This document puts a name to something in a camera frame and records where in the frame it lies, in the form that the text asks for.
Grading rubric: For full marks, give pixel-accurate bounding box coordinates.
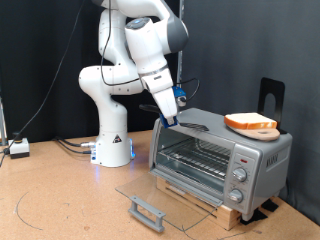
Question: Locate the small wooden cutting board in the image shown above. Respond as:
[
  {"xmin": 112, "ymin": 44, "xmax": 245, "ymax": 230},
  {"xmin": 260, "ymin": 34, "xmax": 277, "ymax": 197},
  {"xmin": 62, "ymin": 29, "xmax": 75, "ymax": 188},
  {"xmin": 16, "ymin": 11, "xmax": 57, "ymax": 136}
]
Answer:
[{"xmin": 229, "ymin": 125, "xmax": 281, "ymax": 142}]

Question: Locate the wire oven rack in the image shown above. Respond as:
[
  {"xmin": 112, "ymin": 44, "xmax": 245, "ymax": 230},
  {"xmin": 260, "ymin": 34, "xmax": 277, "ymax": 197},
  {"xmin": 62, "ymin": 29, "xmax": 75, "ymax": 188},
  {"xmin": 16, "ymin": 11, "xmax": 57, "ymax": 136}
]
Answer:
[{"xmin": 157, "ymin": 138, "xmax": 233, "ymax": 181}]

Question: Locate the base cable with silver plug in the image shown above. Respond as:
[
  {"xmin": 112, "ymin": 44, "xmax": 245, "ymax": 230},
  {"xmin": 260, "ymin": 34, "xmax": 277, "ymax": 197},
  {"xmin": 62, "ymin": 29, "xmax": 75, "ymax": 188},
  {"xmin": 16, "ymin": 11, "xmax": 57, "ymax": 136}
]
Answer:
[{"xmin": 53, "ymin": 135, "xmax": 98, "ymax": 148}]

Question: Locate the white bread slice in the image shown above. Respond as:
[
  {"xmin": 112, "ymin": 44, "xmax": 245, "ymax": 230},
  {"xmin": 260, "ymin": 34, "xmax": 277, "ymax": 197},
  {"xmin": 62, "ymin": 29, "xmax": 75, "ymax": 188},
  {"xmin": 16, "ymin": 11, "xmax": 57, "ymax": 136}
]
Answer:
[{"xmin": 223, "ymin": 112, "xmax": 279, "ymax": 130}]

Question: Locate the vertical aluminium pole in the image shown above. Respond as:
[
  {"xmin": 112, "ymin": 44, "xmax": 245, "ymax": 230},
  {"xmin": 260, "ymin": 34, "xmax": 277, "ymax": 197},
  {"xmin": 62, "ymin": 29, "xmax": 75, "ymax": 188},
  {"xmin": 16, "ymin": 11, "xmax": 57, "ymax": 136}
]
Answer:
[{"xmin": 175, "ymin": 0, "xmax": 185, "ymax": 111}]

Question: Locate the black tape strip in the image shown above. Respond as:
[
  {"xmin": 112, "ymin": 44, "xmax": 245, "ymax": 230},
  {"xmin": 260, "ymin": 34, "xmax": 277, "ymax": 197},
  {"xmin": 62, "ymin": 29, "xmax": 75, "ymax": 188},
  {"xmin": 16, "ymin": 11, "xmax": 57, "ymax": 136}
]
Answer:
[{"xmin": 261, "ymin": 198, "xmax": 280, "ymax": 213}]

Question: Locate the silver toaster oven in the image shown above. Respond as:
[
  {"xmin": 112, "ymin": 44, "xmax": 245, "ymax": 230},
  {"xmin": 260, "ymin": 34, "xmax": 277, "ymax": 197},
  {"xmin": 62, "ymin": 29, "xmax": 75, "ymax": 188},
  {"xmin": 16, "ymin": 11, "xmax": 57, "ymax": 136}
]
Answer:
[{"xmin": 148, "ymin": 107, "xmax": 294, "ymax": 222}]

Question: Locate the emergency stop button box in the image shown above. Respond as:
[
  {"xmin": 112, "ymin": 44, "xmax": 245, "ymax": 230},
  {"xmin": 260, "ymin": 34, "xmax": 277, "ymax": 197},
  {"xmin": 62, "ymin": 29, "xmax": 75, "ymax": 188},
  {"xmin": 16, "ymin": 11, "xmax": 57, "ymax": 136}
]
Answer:
[{"xmin": 8, "ymin": 132, "xmax": 31, "ymax": 160}]

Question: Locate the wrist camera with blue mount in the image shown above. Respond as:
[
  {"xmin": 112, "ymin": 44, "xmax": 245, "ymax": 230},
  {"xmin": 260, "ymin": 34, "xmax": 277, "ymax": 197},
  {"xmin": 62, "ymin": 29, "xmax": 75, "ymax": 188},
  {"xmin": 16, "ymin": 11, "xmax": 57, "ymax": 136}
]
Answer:
[{"xmin": 170, "ymin": 85, "xmax": 188, "ymax": 108}]

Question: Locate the long black camera cable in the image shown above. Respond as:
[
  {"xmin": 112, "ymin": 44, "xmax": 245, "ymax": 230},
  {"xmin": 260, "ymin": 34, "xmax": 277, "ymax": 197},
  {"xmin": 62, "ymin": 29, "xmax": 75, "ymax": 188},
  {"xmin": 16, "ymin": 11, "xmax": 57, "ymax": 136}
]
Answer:
[{"xmin": 0, "ymin": 0, "xmax": 201, "ymax": 168}]

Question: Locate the grey backdrop curtain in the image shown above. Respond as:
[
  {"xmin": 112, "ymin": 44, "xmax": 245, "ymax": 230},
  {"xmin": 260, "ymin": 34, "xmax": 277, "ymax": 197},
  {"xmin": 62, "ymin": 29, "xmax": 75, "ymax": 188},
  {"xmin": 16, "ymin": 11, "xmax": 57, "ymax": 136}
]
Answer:
[{"xmin": 181, "ymin": 0, "xmax": 320, "ymax": 226}]

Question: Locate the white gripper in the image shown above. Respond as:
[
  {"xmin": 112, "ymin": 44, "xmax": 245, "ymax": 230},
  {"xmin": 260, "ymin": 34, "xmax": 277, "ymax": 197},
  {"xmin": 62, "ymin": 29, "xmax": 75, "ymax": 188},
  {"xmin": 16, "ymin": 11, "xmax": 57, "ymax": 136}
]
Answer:
[{"xmin": 152, "ymin": 88, "xmax": 181, "ymax": 126}]

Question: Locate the black base cable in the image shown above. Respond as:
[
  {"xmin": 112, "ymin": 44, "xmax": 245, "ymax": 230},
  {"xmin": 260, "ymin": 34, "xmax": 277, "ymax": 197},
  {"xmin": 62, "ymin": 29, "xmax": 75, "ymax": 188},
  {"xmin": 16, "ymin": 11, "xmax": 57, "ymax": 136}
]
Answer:
[{"xmin": 56, "ymin": 139, "xmax": 94, "ymax": 155}]

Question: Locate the black backdrop curtain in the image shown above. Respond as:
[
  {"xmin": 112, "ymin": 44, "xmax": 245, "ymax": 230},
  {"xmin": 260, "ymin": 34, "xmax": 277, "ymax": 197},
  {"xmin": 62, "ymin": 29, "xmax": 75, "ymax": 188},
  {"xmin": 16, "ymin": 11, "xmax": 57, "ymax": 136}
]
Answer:
[{"xmin": 0, "ymin": 0, "xmax": 183, "ymax": 144}]

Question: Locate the glass oven door with handle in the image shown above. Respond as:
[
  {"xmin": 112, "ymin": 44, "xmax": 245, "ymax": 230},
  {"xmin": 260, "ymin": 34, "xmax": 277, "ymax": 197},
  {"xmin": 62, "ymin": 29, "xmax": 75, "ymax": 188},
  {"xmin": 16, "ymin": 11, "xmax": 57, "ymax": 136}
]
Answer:
[{"xmin": 114, "ymin": 168, "xmax": 224, "ymax": 233}]

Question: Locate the wooden slatted crate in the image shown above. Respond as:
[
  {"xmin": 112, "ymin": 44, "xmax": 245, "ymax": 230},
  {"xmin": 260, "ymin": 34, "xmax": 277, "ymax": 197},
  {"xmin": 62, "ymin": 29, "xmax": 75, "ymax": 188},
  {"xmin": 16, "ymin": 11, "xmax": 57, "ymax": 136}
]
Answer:
[{"xmin": 155, "ymin": 176, "xmax": 243, "ymax": 232}]

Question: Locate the black metal bookend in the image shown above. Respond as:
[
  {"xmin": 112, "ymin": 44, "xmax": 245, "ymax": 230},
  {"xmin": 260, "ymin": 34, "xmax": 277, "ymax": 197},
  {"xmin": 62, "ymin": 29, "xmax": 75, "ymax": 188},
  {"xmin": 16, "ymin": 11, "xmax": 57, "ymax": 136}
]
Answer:
[{"xmin": 257, "ymin": 77, "xmax": 288, "ymax": 135}]

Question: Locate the metal frame post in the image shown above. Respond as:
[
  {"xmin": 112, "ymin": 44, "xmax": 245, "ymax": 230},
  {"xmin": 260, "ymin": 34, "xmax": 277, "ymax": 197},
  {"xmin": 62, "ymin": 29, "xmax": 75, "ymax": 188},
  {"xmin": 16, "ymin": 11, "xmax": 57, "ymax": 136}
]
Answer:
[{"xmin": 0, "ymin": 96, "xmax": 8, "ymax": 147}]

